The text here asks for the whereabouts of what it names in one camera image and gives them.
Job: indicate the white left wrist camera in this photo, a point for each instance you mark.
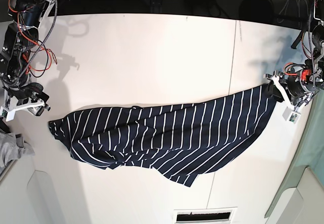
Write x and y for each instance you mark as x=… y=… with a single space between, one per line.
x=290 y=115

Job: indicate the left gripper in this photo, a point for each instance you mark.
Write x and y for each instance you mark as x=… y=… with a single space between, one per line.
x=296 y=85

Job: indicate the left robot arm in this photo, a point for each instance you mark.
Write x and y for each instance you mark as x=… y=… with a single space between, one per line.
x=311 y=37

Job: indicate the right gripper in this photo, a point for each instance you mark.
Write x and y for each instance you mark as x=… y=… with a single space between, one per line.
x=30 y=98

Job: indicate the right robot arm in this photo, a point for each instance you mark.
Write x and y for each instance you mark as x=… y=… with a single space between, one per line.
x=21 y=45

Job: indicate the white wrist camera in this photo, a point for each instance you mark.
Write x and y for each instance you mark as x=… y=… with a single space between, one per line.
x=8 y=114
x=290 y=115

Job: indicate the green fabric at right edge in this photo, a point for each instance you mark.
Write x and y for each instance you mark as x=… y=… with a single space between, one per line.
x=309 y=153

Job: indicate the navy white striped t-shirt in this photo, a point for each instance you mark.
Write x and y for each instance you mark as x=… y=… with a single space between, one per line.
x=180 y=141

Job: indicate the grey cloth pile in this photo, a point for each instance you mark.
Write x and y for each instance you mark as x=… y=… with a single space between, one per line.
x=13 y=146

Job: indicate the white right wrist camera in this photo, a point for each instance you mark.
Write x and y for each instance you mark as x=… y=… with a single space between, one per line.
x=8 y=114

